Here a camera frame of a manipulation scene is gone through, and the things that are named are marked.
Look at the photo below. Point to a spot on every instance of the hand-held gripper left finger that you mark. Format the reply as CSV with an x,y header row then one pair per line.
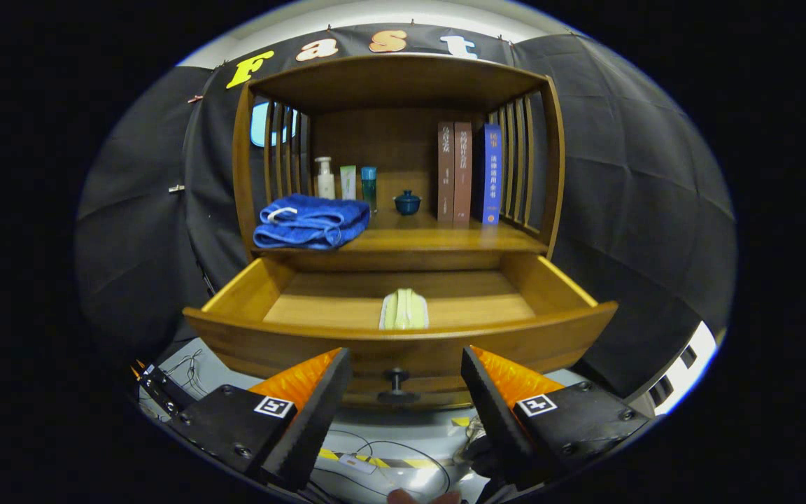
x,y
312,416

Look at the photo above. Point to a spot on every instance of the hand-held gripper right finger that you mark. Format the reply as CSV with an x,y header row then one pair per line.
x,y
494,413

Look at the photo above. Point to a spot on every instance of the wooden drawer with black knob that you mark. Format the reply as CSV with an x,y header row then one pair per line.
x,y
410,346

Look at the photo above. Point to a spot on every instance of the green and white sponge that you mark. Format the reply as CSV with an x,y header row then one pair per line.
x,y
404,311

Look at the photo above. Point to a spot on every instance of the wooden countertop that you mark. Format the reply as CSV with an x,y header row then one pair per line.
x,y
438,236

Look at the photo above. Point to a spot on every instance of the brown wooden cabinet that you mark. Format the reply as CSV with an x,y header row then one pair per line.
x,y
396,77

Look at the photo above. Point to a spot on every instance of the yellow and black floor tape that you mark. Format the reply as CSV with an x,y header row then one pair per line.
x,y
403,463

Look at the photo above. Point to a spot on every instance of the folded blue towel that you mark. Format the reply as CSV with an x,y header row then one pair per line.
x,y
308,222

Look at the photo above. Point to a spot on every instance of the white board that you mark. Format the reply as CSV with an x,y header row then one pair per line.
x,y
690,364

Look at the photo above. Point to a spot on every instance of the dark blue lidded cup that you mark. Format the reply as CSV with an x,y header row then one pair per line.
x,y
407,204

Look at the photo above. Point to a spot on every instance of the white pump bottle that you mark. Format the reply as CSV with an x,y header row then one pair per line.
x,y
324,182

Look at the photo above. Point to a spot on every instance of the white and green tube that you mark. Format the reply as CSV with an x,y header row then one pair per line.
x,y
348,183

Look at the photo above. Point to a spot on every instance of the teal bottle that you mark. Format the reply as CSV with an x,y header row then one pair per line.
x,y
369,185

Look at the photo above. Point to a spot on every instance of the blue book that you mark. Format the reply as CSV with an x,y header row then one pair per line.
x,y
492,175

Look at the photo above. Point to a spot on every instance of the black backdrop cloth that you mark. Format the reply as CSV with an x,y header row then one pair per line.
x,y
627,210

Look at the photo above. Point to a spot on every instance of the brown book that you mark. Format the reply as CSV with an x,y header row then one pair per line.
x,y
462,171
446,171

